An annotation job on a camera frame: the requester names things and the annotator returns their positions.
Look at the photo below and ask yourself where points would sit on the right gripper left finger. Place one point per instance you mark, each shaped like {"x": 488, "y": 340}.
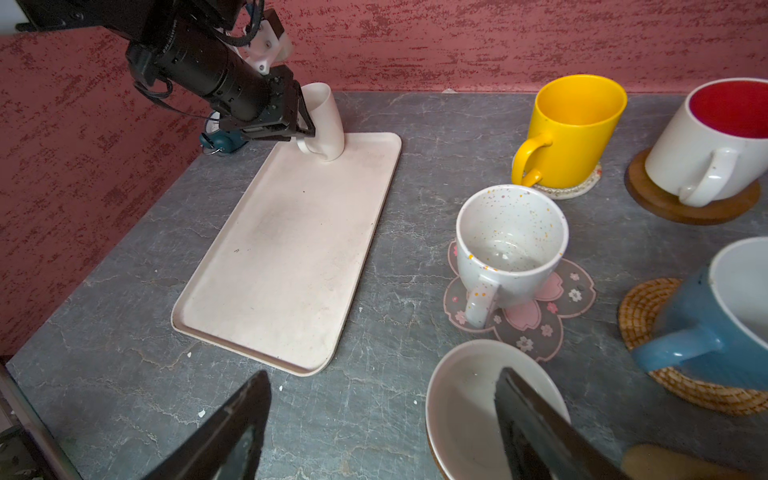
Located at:
{"x": 229, "y": 444}

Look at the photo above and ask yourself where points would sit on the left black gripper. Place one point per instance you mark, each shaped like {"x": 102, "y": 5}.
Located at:
{"x": 270, "y": 107}

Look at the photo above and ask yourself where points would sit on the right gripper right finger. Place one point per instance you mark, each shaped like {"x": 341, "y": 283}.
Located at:
{"x": 538, "y": 442}

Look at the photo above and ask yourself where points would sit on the brown paw coaster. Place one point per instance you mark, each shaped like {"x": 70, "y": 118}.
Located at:
{"x": 647, "y": 461}

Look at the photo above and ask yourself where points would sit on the pink flower coaster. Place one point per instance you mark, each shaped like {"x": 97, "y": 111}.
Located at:
{"x": 535, "y": 328}

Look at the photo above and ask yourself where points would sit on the beige serving tray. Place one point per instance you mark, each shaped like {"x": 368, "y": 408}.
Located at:
{"x": 278, "y": 281}

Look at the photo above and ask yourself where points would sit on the tan woven round coaster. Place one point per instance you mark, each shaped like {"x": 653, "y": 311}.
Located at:
{"x": 637, "y": 316}

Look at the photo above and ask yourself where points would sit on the light blue floral mug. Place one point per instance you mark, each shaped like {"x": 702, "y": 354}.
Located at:
{"x": 714, "y": 327}

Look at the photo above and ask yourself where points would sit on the white woven round coaster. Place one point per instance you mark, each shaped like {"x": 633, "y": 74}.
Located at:
{"x": 572, "y": 191}

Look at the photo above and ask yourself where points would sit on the yellow mug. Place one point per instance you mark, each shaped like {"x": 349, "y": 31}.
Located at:
{"x": 573, "y": 120}

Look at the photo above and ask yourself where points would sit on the dark brown round coaster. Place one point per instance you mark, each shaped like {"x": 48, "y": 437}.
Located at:
{"x": 667, "y": 206}

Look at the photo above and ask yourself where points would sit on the white mug red inside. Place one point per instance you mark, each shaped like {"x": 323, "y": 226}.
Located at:
{"x": 716, "y": 143}

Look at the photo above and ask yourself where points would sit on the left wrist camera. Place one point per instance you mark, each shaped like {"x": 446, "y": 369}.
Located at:
{"x": 270, "y": 46}

